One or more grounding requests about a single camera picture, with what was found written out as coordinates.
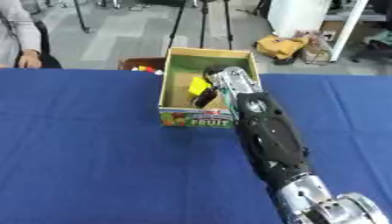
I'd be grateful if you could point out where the yellow block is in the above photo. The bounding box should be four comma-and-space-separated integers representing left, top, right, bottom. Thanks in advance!
186, 76, 214, 97

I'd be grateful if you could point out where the clear plastic bag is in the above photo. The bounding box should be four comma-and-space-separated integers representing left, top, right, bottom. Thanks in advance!
298, 30, 334, 66

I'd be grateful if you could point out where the brown box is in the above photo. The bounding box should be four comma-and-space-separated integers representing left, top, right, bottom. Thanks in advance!
116, 57, 169, 72

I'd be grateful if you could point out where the white board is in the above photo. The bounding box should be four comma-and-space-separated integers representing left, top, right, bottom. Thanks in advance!
266, 0, 334, 39

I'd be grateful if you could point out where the white post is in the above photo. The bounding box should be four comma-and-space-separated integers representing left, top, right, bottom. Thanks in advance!
327, 0, 371, 63

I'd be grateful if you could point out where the yellow bag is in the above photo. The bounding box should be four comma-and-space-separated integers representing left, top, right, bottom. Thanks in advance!
254, 34, 312, 61

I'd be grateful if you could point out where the small red and yellow toy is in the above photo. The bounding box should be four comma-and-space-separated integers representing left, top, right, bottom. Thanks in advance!
129, 65, 165, 76

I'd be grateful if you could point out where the person's hand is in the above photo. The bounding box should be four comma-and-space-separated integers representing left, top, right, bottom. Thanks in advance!
17, 48, 43, 70

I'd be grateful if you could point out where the cardboard box with green inside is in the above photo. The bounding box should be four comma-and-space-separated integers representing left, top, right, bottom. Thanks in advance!
156, 46, 265, 130

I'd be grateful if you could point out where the dark office chair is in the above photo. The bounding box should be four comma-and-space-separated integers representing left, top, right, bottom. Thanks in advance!
350, 29, 392, 64

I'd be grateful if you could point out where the black tripod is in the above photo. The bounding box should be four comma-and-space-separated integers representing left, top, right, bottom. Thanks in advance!
165, 0, 235, 51

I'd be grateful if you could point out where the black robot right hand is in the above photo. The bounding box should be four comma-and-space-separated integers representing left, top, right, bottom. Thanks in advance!
191, 66, 227, 109

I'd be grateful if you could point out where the black stand leg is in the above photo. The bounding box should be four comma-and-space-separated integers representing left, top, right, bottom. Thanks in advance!
72, 0, 92, 34

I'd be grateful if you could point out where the person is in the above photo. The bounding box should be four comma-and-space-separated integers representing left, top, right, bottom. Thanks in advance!
0, 0, 45, 70

